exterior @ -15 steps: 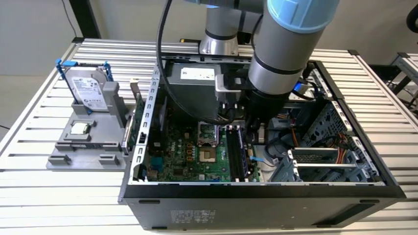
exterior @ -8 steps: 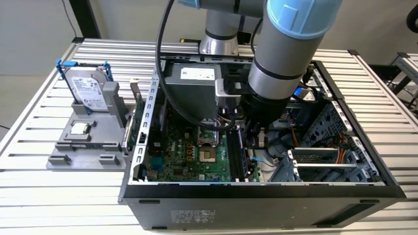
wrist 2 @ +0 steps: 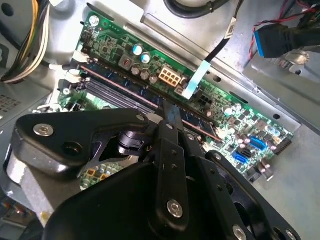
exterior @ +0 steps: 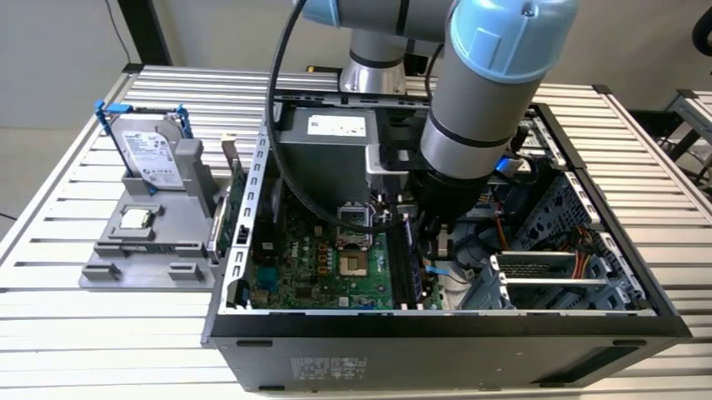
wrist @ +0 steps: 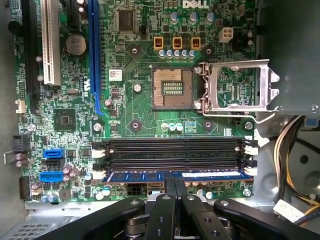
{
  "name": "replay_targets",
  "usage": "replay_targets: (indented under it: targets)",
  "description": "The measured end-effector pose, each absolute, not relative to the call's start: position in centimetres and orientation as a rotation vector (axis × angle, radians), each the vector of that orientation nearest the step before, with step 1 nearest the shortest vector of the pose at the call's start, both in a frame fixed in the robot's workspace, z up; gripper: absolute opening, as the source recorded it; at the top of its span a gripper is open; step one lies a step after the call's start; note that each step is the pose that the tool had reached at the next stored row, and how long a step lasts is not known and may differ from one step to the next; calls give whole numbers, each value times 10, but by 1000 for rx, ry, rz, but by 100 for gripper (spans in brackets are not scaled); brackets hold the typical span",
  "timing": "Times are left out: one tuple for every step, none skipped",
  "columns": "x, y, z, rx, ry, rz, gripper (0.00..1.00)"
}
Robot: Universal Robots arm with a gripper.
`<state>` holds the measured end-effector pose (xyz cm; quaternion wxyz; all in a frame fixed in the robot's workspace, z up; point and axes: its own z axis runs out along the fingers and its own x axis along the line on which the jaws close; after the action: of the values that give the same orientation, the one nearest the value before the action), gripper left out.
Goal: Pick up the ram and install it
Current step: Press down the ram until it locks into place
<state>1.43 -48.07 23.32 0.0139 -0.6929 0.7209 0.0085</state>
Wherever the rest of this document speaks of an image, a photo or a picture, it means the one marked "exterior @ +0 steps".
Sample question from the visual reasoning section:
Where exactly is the metal socket cover frame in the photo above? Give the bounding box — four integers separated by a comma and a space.
335, 202, 371, 248

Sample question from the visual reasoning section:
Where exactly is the black cable with blue tab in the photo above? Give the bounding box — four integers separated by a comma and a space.
425, 264, 477, 279

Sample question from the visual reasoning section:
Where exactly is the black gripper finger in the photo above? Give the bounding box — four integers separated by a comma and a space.
417, 212, 438, 263
437, 223, 453, 260

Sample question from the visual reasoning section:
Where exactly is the silver CPU chip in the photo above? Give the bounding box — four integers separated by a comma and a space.
119, 209, 152, 231

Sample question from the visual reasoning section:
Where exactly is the thin orange wire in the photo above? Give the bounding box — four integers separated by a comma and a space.
493, 216, 509, 253

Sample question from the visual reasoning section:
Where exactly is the black RAM slot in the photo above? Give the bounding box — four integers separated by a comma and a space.
385, 214, 403, 310
390, 214, 410, 310
397, 214, 417, 310

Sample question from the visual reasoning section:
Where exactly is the CPU socket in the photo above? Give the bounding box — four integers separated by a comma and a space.
337, 249, 373, 278

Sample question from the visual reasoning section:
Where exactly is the RAM stick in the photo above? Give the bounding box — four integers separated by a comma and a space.
402, 212, 429, 304
119, 244, 179, 254

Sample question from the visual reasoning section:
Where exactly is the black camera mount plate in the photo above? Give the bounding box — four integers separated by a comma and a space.
382, 143, 427, 173

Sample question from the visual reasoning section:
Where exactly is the black case fan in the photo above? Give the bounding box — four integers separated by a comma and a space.
258, 172, 288, 268

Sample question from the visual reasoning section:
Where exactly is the green graphics card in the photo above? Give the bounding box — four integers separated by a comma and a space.
204, 132, 250, 268

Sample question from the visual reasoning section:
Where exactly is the grey parts rack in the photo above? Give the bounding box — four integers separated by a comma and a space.
76, 139, 232, 293

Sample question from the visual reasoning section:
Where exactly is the black cable loop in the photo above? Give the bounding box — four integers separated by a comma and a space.
449, 232, 502, 288

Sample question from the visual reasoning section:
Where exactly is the black upright post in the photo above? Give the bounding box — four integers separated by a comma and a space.
119, 0, 174, 68

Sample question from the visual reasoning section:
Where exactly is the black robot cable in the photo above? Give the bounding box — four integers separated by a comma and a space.
266, 0, 407, 233

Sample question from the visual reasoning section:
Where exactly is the hard disk in blue carrier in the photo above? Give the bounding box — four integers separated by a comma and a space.
93, 99, 194, 195

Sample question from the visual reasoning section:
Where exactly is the grey power supply unit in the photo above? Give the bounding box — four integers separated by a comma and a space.
275, 107, 379, 209

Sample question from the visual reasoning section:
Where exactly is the metal slat side table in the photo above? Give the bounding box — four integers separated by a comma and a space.
658, 89, 712, 184

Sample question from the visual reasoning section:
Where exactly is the black open PC case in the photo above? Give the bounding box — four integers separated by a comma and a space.
199, 87, 695, 395

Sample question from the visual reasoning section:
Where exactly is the silver disk bay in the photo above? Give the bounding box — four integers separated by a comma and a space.
461, 249, 652, 312

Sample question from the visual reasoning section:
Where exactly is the black curved hose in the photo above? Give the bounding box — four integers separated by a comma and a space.
689, 0, 712, 55

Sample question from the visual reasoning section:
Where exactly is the orange red yellow wire band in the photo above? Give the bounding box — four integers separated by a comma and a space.
564, 227, 602, 287

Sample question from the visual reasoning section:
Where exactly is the green motherboard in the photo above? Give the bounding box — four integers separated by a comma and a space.
247, 207, 446, 312

